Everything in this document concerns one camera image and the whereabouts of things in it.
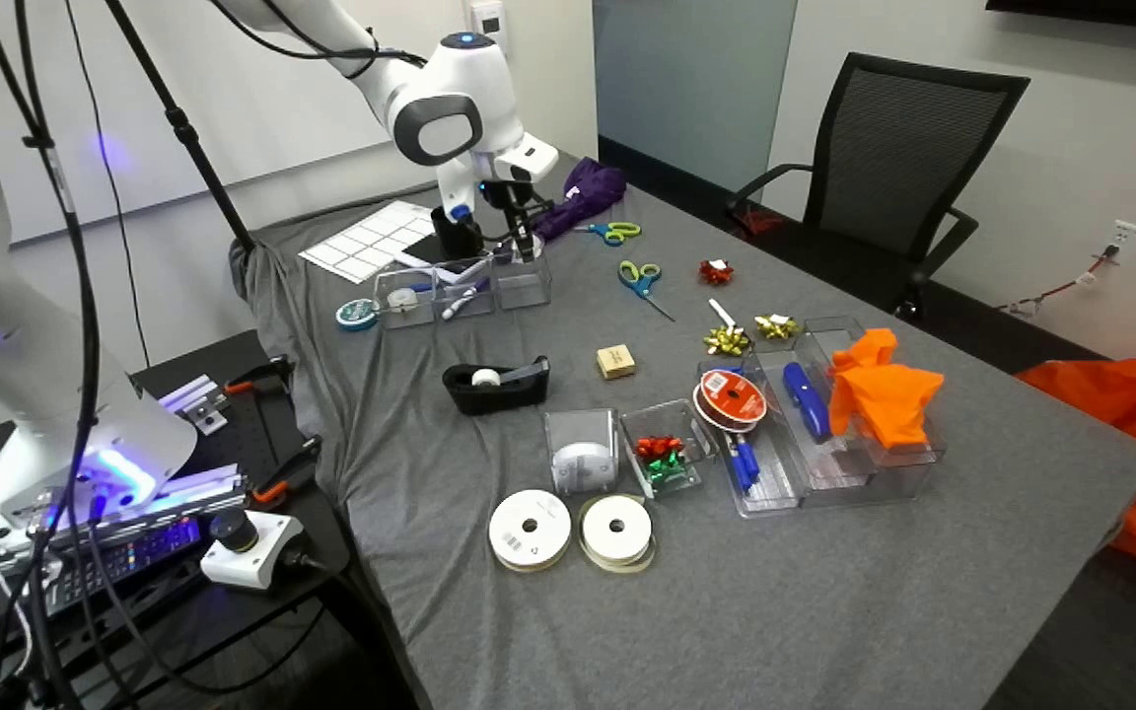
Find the beige sticky note block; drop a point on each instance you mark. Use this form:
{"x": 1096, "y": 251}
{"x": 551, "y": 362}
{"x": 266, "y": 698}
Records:
{"x": 618, "y": 362}

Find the white emergency stop button box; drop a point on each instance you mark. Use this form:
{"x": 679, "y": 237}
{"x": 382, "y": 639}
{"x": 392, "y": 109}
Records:
{"x": 246, "y": 546}

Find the yellow gift bow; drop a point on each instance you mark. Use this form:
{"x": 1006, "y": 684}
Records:
{"x": 779, "y": 329}

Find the green yellow scissors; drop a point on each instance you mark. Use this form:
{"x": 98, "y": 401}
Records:
{"x": 618, "y": 234}

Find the purple folded umbrella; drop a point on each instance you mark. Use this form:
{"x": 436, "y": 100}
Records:
{"x": 590, "y": 189}

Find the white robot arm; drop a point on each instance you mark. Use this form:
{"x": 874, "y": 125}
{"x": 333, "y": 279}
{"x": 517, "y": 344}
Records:
{"x": 74, "y": 404}

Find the blue tape roll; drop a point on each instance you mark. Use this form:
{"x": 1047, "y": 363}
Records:
{"x": 356, "y": 314}

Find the orange ribbon spool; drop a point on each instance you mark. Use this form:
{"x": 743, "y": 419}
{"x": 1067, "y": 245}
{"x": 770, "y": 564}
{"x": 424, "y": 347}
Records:
{"x": 732, "y": 401}

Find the red gift bow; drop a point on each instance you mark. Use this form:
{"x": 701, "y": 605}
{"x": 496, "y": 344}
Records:
{"x": 716, "y": 273}

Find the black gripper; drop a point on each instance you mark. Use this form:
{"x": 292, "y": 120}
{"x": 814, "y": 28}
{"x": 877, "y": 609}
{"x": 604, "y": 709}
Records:
{"x": 524, "y": 208}

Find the red green bows box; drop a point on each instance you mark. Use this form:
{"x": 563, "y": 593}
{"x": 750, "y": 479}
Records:
{"x": 666, "y": 447}

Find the blue marker in tray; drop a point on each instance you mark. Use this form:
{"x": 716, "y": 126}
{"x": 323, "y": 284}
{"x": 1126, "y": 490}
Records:
{"x": 808, "y": 401}

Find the white ribbon spool left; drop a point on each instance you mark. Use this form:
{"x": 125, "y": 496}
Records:
{"x": 529, "y": 530}

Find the clear box white ribbon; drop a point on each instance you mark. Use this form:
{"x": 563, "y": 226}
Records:
{"x": 583, "y": 452}

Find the grey table cloth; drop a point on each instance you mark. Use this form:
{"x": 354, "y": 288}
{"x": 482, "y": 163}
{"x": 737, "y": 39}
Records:
{"x": 571, "y": 501}

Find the blue green scissors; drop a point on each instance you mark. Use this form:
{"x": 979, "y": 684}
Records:
{"x": 642, "y": 280}

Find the black camera tripod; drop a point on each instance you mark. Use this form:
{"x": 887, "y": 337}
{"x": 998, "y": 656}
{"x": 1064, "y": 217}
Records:
{"x": 179, "y": 125}

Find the white ribbon spool right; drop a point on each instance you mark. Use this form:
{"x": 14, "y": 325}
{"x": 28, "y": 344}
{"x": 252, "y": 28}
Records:
{"x": 618, "y": 532}

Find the black mesh office chair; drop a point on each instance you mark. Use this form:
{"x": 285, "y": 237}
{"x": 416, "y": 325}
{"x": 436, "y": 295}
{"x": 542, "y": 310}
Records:
{"x": 895, "y": 151}

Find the white ribbon spool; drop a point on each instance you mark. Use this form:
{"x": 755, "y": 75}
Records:
{"x": 529, "y": 530}
{"x": 618, "y": 532}

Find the large clear organizer tray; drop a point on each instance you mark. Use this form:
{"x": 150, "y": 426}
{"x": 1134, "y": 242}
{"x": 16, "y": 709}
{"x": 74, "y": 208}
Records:
{"x": 784, "y": 442}

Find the black tape dispenser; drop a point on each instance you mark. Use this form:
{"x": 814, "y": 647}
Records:
{"x": 486, "y": 388}

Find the blue pen in tray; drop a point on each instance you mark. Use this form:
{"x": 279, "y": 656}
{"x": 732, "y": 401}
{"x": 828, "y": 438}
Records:
{"x": 743, "y": 464}

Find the black cylindrical cup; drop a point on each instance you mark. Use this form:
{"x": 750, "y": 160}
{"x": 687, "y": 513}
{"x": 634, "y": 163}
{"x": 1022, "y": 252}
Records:
{"x": 458, "y": 234}

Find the orange cloth in tray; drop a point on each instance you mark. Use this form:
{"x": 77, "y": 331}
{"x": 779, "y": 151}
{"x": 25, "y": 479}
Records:
{"x": 881, "y": 394}

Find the white label sheet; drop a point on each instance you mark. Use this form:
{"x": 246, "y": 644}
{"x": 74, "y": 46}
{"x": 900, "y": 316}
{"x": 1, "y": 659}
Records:
{"x": 371, "y": 242}

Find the gold gift bow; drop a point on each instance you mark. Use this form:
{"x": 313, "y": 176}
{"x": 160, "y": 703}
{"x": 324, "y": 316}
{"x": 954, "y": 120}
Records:
{"x": 728, "y": 339}

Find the clear compartment tray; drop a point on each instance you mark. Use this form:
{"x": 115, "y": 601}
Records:
{"x": 420, "y": 295}

